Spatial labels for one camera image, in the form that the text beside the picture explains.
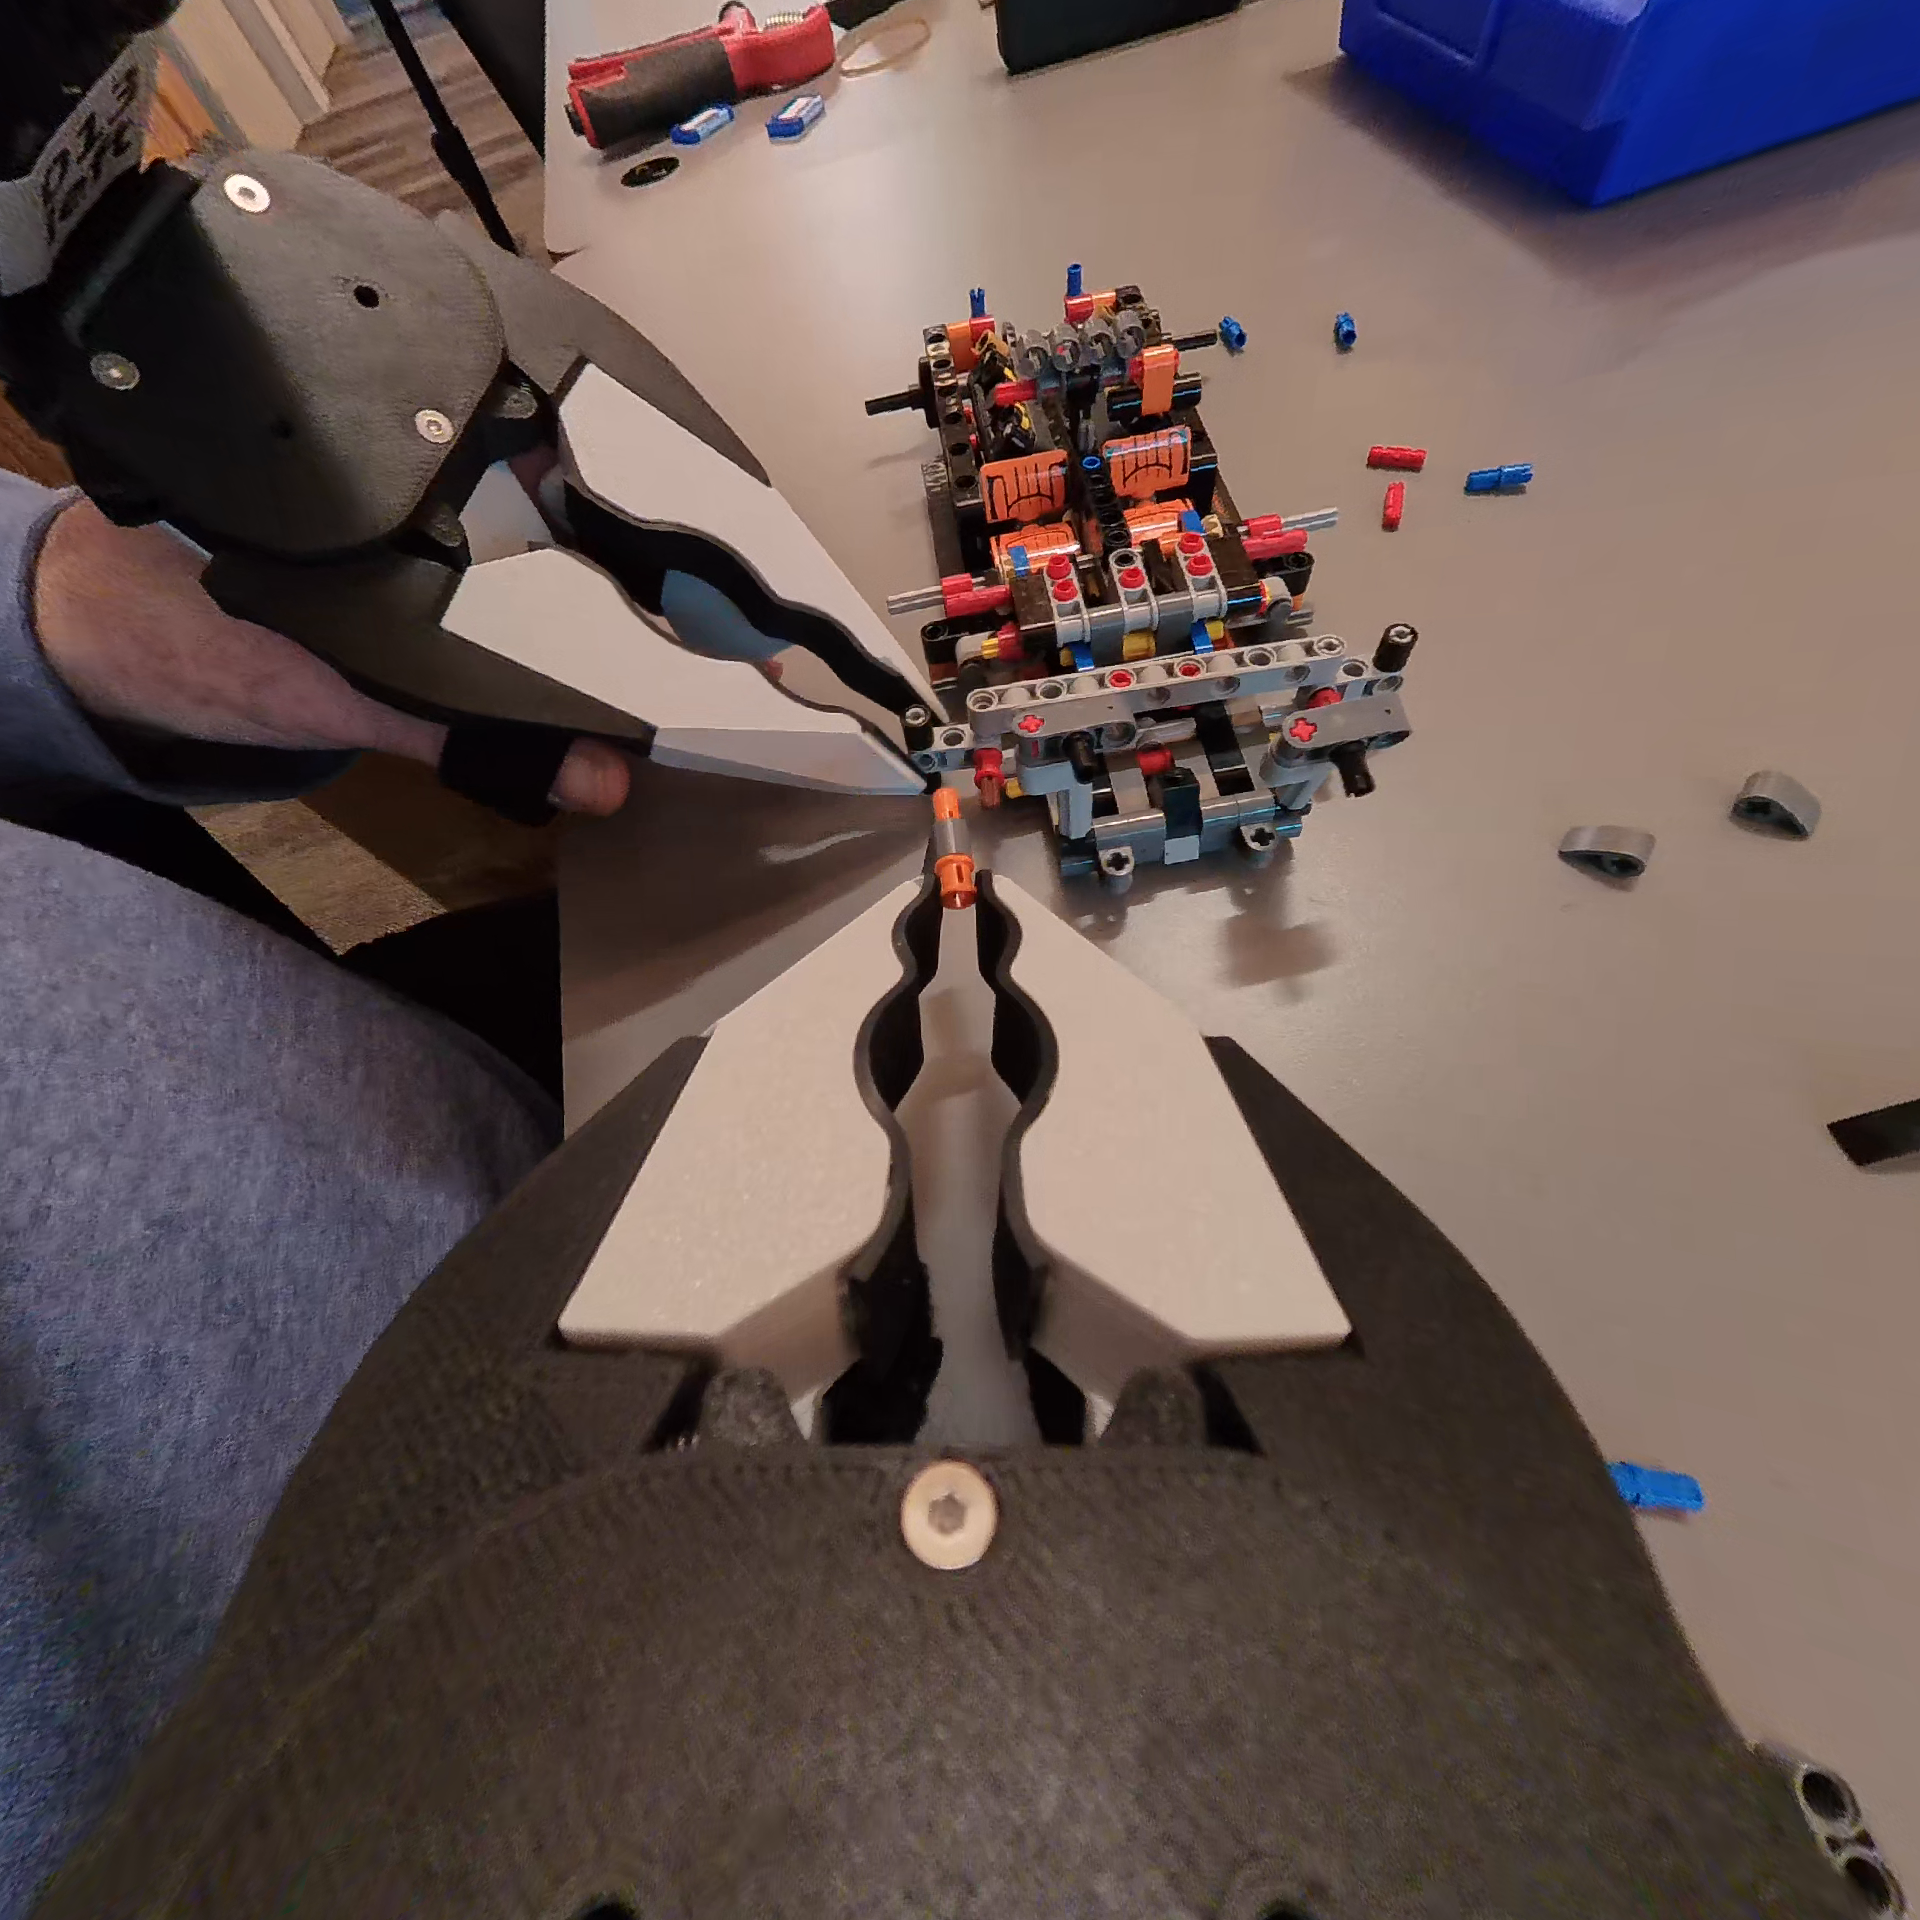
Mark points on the black box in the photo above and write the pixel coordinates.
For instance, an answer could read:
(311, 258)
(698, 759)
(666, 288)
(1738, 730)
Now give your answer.
(1118, 30)

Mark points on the orange lego pin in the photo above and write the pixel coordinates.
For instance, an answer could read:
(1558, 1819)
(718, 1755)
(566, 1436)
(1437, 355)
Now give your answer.
(953, 879)

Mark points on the black table grommet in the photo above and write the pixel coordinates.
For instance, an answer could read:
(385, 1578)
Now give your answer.
(648, 172)

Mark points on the black lego shaft piece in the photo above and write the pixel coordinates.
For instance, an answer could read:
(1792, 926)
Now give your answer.
(1877, 1137)

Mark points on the black tripod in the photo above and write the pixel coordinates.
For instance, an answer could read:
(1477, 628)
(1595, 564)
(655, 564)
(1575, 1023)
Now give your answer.
(442, 135)

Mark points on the blue plastic bin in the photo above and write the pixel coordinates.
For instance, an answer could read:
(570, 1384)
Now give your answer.
(1622, 106)

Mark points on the red black hand tool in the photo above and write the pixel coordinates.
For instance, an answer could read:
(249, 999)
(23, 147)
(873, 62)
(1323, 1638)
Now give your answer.
(705, 67)

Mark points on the dark grey two-hole connector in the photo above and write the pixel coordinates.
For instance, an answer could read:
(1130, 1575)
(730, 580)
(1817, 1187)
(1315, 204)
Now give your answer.
(1839, 1823)

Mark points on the rubber band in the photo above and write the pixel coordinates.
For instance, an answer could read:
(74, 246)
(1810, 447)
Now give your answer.
(849, 62)

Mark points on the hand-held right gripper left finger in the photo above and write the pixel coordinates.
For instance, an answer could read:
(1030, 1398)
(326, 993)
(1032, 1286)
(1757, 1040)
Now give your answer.
(734, 1201)

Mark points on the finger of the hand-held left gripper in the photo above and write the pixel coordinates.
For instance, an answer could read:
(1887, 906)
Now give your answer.
(721, 494)
(599, 660)

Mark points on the small blue white packet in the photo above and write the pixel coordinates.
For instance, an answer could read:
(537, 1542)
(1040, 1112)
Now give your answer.
(797, 114)
(703, 124)

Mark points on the person's blue sweater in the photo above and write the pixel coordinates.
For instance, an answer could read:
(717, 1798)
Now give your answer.
(225, 1124)

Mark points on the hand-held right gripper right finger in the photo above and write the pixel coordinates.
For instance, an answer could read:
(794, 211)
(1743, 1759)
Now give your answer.
(1170, 1201)

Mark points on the partly built lego car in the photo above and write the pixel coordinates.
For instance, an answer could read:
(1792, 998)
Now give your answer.
(1142, 600)

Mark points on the person's left hand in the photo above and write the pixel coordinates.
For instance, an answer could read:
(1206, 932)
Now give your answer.
(225, 660)

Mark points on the grey quarter-round lego piece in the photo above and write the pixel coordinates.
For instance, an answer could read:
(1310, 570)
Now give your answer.
(1779, 803)
(1606, 849)

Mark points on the long blue lego pin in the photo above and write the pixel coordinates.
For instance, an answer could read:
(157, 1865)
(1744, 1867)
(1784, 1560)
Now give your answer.
(1499, 476)
(1657, 1484)

